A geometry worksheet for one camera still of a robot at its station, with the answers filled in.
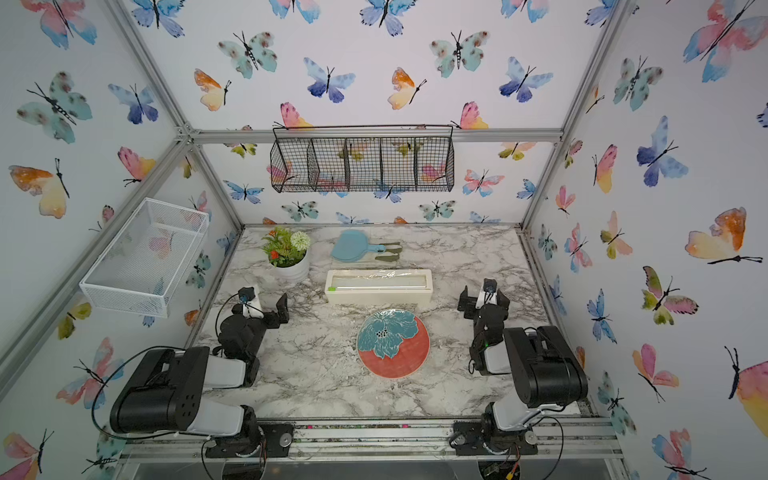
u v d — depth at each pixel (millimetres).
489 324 687
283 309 827
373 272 964
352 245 1211
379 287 937
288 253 923
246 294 752
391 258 1109
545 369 461
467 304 835
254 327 728
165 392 439
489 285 782
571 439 755
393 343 889
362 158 981
